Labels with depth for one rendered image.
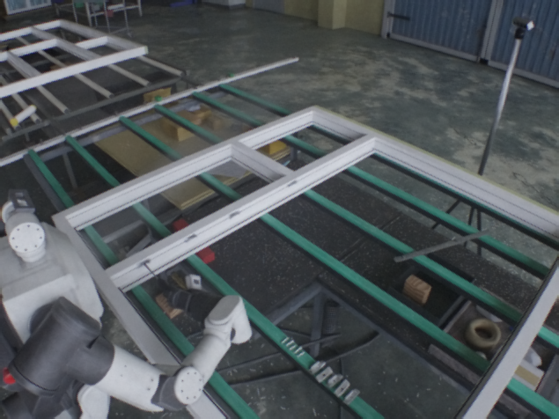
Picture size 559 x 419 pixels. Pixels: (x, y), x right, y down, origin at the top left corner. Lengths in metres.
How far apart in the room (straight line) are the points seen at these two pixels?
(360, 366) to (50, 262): 1.66
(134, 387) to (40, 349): 0.19
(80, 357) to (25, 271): 0.23
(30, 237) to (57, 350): 0.23
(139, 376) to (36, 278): 0.28
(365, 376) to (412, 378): 0.24
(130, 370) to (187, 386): 0.13
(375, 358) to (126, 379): 1.60
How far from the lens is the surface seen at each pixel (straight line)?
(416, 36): 7.79
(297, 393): 2.09
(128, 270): 1.37
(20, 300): 0.86
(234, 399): 1.11
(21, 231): 0.84
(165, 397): 0.88
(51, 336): 0.76
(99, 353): 0.79
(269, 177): 1.78
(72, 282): 0.86
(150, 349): 1.14
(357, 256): 1.84
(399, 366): 2.23
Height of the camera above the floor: 1.85
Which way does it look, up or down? 37 degrees down
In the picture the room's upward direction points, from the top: straight up
